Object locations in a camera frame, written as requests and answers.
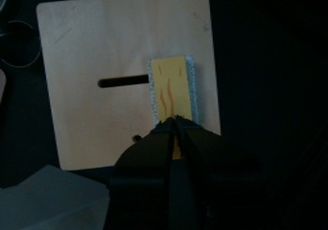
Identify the yellow egg sushi block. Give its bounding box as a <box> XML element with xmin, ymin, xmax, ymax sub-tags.
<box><xmin>146</xmin><ymin>55</ymin><xmax>201</xmax><ymax>160</ymax></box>

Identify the light wooden box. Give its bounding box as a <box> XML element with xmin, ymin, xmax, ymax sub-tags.
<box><xmin>35</xmin><ymin>0</ymin><xmax>224</xmax><ymax>172</ymax></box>

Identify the black round ring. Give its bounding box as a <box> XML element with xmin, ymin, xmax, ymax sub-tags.
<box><xmin>0</xmin><ymin>19</ymin><xmax>43</xmax><ymax>69</ymax></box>

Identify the blue-grey plastic bowl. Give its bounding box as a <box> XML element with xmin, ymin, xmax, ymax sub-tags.
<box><xmin>0</xmin><ymin>163</ymin><xmax>112</xmax><ymax>230</ymax></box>

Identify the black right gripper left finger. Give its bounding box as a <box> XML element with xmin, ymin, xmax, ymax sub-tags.
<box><xmin>106</xmin><ymin>116</ymin><xmax>177</xmax><ymax>230</ymax></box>

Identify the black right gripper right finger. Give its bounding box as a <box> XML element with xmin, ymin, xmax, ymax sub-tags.
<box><xmin>172</xmin><ymin>114</ymin><xmax>268</xmax><ymax>230</ymax></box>

